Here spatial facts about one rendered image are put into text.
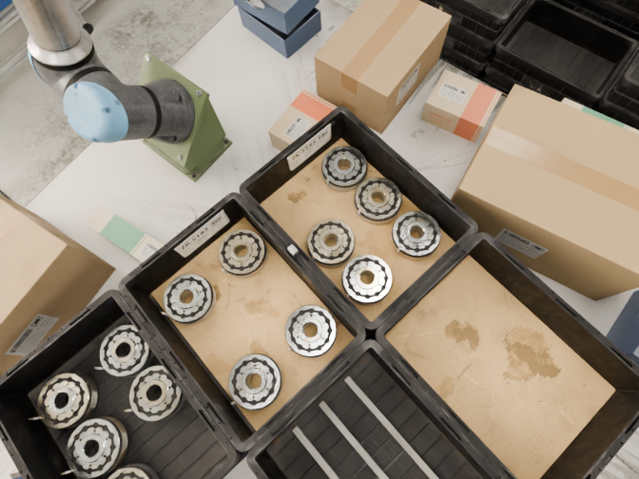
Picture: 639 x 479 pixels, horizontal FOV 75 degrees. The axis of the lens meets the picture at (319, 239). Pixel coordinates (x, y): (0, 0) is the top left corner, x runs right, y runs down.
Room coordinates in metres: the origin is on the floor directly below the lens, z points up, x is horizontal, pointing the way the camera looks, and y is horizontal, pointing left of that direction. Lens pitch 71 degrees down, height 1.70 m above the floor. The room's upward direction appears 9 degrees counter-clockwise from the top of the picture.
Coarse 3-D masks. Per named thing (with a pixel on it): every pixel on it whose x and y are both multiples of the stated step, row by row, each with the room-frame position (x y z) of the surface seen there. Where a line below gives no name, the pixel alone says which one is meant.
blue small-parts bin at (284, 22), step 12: (240, 0) 1.05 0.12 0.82; (264, 0) 1.06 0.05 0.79; (276, 0) 1.05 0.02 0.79; (288, 0) 1.05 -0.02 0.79; (300, 0) 0.97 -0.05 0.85; (312, 0) 1.01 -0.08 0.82; (252, 12) 1.02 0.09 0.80; (264, 12) 0.98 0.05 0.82; (276, 12) 0.95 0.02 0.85; (288, 12) 0.94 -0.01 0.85; (300, 12) 0.97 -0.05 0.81; (276, 24) 0.95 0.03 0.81; (288, 24) 0.93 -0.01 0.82
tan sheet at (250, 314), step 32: (160, 288) 0.25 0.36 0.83; (224, 288) 0.22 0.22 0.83; (256, 288) 0.21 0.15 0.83; (288, 288) 0.20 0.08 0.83; (224, 320) 0.15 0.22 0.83; (256, 320) 0.14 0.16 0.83; (224, 352) 0.09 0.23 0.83; (256, 352) 0.08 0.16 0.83; (288, 352) 0.07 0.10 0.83; (224, 384) 0.03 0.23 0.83; (256, 384) 0.02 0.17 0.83; (288, 384) 0.01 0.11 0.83; (256, 416) -0.04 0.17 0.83
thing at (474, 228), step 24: (384, 144) 0.45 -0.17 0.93; (264, 168) 0.44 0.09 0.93; (408, 168) 0.39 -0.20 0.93; (240, 192) 0.39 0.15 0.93; (432, 192) 0.33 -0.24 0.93; (264, 216) 0.33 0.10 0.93; (456, 216) 0.27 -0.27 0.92; (288, 240) 0.27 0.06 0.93; (312, 264) 0.22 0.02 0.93; (336, 288) 0.16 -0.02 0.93; (408, 288) 0.14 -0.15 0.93; (360, 312) 0.11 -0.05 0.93; (384, 312) 0.11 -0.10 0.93
